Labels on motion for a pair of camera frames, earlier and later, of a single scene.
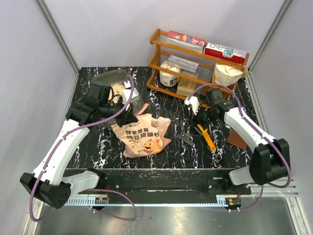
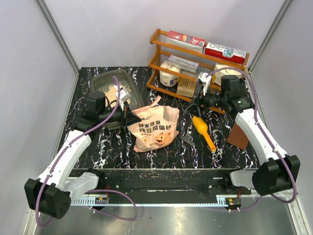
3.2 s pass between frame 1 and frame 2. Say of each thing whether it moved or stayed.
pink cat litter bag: moved
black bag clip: stayed
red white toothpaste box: stayed
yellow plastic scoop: stayed
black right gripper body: moved
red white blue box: stayed
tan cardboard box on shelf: stayed
